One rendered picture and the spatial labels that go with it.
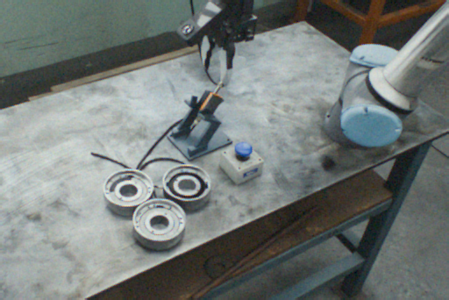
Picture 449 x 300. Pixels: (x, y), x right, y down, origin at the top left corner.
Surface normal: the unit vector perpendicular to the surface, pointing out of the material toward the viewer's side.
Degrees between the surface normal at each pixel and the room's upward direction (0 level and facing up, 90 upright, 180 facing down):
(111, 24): 90
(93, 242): 0
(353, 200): 0
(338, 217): 0
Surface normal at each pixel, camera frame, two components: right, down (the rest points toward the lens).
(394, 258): 0.04, -0.75
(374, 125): -0.34, 0.70
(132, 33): 0.50, 0.58
